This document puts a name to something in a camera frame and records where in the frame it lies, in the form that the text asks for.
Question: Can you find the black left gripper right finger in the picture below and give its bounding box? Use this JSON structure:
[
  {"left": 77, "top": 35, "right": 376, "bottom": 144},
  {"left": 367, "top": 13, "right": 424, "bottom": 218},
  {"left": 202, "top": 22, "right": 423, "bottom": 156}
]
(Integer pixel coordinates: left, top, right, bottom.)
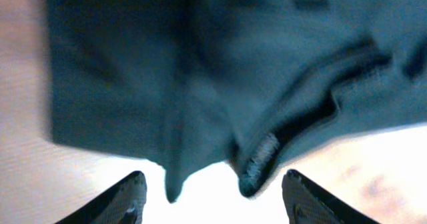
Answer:
[{"left": 282, "top": 169, "right": 379, "bottom": 224}]

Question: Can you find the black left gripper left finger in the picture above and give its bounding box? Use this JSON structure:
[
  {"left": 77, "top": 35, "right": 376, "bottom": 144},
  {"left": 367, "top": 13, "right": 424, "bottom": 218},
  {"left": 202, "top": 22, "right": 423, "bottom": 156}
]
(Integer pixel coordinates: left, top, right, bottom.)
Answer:
[{"left": 56, "top": 171, "right": 147, "bottom": 224}]

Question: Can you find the black t-shirt with white logo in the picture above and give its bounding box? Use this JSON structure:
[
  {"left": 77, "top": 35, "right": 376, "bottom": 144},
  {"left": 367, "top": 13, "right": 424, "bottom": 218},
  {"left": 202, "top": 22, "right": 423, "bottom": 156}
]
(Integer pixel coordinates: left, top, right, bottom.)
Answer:
[{"left": 46, "top": 0, "right": 426, "bottom": 201}]

